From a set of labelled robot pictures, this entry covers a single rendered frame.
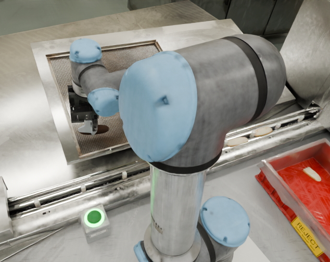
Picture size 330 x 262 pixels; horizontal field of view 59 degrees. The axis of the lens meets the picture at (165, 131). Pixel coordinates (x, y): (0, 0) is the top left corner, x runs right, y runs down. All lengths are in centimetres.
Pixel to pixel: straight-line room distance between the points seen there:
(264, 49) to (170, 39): 113
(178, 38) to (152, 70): 121
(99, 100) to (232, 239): 42
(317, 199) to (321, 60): 57
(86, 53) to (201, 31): 96
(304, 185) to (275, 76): 89
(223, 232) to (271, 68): 40
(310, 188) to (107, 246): 76
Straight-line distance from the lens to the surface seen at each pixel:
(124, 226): 96
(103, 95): 67
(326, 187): 127
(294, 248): 108
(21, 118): 129
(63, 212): 95
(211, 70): 32
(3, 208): 93
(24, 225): 96
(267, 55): 37
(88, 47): 75
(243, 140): 121
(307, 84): 147
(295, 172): 125
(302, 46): 146
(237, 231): 68
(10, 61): 161
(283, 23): 379
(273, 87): 37
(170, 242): 55
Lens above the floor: 169
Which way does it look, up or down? 46 degrees down
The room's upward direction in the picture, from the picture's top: 10 degrees clockwise
